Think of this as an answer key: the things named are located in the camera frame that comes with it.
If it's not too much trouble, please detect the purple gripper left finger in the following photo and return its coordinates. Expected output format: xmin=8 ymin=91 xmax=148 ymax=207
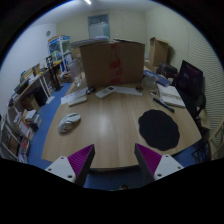
xmin=45 ymin=143 xmax=96 ymax=186

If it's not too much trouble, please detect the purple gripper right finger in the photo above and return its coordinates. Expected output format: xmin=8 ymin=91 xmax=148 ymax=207
xmin=134 ymin=143 xmax=185 ymax=185

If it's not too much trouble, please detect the black round mouse pad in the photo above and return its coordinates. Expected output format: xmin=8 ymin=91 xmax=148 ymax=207
xmin=138 ymin=110 xmax=180 ymax=151

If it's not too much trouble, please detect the white grey computer mouse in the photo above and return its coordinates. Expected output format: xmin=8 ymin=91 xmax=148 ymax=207
xmin=58 ymin=113 xmax=81 ymax=133

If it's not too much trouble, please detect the black marker pen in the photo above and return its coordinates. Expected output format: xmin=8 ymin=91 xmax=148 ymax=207
xmin=153 ymin=98 xmax=175 ymax=113

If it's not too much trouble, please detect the white flat keyboard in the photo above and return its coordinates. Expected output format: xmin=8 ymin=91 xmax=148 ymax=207
xmin=68 ymin=96 xmax=87 ymax=107

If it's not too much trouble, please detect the open white notebook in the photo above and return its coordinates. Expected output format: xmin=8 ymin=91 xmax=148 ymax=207
xmin=157 ymin=84 xmax=185 ymax=108

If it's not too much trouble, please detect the white remote control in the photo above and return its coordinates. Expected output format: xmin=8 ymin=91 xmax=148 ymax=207
xmin=96 ymin=86 xmax=115 ymax=99

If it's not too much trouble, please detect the wooden shelf unit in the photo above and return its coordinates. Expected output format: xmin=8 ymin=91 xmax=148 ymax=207
xmin=0 ymin=57 xmax=61 ymax=163

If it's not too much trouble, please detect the white paper sheet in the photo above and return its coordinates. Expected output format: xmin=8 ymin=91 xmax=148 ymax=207
xmin=115 ymin=86 xmax=142 ymax=96

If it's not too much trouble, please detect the blue book on table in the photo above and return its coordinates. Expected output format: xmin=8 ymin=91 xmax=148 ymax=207
xmin=155 ymin=74 xmax=171 ymax=87

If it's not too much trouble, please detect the black computer monitor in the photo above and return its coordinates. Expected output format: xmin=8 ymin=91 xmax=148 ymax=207
xmin=176 ymin=60 xmax=203 ymax=99

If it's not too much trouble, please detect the black office chair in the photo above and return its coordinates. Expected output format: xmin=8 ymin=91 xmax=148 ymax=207
xmin=186 ymin=91 xmax=214 ymax=164

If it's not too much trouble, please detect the large brown cardboard box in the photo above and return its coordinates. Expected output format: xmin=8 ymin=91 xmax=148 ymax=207
xmin=80 ymin=41 xmax=145 ymax=88

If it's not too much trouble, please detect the brown cardboard box on right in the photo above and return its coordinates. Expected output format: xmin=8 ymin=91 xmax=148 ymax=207
xmin=149 ymin=37 xmax=169 ymax=66

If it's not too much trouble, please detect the blue white storage cabinet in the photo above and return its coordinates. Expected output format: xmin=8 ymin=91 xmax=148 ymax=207
xmin=48 ymin=35 xmax=72 ymax=72

